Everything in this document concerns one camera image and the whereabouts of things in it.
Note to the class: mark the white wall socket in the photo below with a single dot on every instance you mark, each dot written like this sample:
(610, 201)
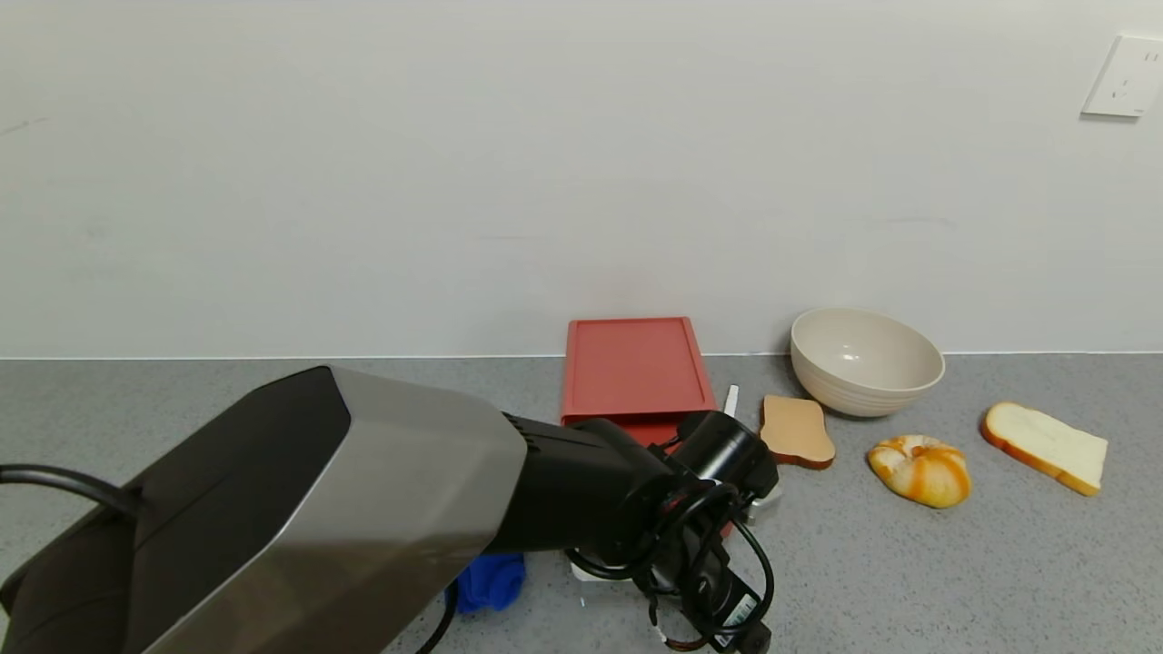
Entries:
(1127, 77)

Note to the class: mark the blue cloth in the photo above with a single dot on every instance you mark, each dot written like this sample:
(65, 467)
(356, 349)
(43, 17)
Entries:
(491, 581)

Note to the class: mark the beige ribbed bowl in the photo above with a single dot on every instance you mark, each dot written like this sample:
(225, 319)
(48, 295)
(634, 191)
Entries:
(863, 363)

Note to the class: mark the red drawer cabinet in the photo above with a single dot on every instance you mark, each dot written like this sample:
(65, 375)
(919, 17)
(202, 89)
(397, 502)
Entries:
(636, 368)

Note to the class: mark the brown toast slice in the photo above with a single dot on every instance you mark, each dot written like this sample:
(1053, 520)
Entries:
(795, 431)

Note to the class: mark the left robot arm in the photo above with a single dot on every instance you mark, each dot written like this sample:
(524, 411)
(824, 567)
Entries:
(363, 500)

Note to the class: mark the silver white wrist camera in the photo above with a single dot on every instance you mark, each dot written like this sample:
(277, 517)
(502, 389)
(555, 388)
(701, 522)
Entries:
(763, 504)

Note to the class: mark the orange striped croissant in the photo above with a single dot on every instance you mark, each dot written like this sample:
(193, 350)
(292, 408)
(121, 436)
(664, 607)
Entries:
(922, 472)

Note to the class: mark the white bread slice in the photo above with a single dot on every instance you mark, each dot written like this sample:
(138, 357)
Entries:
(1045, 445)

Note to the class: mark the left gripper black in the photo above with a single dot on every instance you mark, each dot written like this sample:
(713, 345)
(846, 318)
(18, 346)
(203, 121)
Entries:
(740, 618)

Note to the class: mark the white marker pen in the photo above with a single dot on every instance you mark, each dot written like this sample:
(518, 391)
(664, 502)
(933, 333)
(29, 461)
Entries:
(731, 400)

